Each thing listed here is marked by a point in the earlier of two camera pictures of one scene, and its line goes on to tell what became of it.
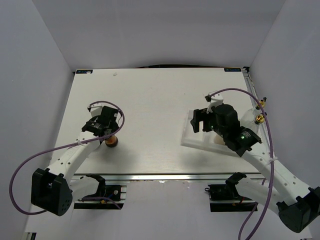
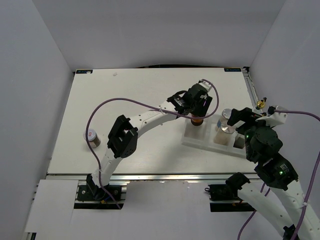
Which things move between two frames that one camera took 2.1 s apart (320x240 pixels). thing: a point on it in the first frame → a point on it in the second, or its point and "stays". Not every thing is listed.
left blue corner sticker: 84,71 stays
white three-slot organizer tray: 205,139 stays
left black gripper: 115,126 → 201,111
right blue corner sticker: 232,69 stays
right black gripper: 200,115 → 245,115
